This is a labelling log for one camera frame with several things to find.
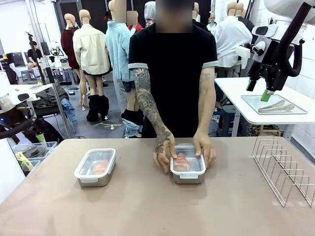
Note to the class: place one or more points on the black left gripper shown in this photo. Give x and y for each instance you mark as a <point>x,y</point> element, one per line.
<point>17,120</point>

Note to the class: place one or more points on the person's right hand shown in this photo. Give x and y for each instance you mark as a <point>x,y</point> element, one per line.
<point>163,150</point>

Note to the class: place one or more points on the clear plastic clip lid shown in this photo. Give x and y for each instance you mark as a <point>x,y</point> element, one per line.
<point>194,169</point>
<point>86,164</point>

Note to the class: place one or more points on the black camera stand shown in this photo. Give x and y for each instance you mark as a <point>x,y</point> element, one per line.
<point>49,73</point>

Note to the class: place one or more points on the mannequin in red jacket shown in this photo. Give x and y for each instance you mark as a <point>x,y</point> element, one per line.
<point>138,26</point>

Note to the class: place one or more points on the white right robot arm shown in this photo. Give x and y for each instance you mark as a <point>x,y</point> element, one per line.
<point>285,7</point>

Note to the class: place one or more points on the mannequin in blue fleece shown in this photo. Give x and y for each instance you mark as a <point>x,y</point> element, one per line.
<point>118,54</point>

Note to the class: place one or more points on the clear plastic storage bin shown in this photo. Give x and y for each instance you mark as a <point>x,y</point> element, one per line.
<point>37,150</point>

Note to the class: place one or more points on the metal tongs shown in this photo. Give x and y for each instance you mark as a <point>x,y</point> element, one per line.
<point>275,107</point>

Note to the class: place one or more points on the mannequin in cream jacket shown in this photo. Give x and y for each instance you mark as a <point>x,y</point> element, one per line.
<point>91,49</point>

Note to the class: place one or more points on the seated person in black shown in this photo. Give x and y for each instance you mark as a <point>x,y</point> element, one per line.
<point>34,55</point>

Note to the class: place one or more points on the mannequin in black jacket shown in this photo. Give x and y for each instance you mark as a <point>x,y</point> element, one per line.
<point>249,23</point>

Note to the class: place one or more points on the person in black t-shirt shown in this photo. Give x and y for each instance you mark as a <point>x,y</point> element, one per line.
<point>172,73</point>

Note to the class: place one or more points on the white side table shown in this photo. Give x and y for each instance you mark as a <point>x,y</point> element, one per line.
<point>236,86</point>

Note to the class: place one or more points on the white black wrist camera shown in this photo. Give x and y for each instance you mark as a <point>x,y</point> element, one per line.
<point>248,52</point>

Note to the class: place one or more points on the mannequin in white shirt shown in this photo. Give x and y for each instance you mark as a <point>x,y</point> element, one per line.
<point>231,41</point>

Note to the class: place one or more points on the silver metal pole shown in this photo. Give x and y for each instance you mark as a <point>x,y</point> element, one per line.
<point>56,98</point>

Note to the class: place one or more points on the white desk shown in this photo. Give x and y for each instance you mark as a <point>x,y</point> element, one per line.
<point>37,87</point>

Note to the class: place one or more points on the black fuzzy boot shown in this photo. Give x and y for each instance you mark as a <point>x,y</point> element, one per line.
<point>104,105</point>
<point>93,108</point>

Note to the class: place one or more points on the mannequin in plaid hoodie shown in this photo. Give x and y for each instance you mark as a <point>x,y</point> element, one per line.
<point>149,12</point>

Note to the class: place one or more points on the perforated metal baking tray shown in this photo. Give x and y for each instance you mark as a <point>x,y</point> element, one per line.
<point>251,100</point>

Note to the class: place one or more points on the golden croissant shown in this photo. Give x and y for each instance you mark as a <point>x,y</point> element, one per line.
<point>182,162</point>
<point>101,166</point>

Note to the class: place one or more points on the steel rectangular container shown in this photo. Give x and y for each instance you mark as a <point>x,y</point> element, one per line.
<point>96,181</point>
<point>189,180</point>

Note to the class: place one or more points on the person's left forearm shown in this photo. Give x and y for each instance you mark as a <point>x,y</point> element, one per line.
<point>206,103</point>

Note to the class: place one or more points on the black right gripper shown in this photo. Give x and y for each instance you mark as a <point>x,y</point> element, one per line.
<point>270,71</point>

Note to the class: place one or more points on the dark plastic stool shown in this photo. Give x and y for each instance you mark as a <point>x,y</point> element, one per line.
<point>226,120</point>

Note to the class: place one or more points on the mannequin in maroon dress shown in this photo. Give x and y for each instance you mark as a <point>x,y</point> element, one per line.
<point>69,46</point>

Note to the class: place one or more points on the lowered black and denim trousers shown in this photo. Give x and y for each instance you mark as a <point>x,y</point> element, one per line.
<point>133,118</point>

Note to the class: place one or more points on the person's left hand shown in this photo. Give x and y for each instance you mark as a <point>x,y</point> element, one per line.
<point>205,147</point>

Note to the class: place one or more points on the person's tattooed right forearm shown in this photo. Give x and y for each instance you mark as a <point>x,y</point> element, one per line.
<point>150,103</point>

